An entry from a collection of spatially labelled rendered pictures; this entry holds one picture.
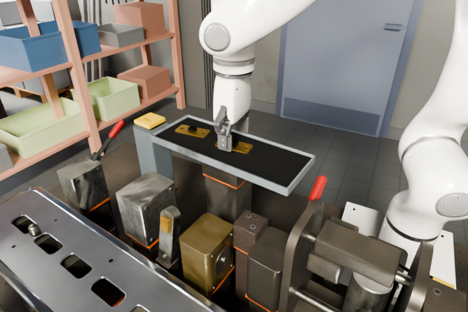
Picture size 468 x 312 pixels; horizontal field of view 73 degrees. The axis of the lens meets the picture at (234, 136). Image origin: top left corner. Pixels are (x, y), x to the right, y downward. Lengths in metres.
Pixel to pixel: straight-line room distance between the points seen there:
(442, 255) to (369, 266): 0.66
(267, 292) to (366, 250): 0.22
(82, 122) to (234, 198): 2.27
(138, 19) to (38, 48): 1.01
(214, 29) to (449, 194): 0.51
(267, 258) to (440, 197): 0.34
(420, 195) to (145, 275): 0.56
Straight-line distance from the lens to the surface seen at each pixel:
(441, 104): 0.71
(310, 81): 3.28
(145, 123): 0.87
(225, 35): 0.53
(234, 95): 0.63
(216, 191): 0.78
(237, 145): 0.74
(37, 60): 2.59
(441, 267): 1.12
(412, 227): 0.85
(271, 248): 0.62
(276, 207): 1.27
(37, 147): 2.76
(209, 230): 0.65
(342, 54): 3.15
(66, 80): 4.42
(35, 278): 0.78
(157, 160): 0.91
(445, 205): 0.72
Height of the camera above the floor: 1.55
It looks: 30 degrees down
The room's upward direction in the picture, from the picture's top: straight up
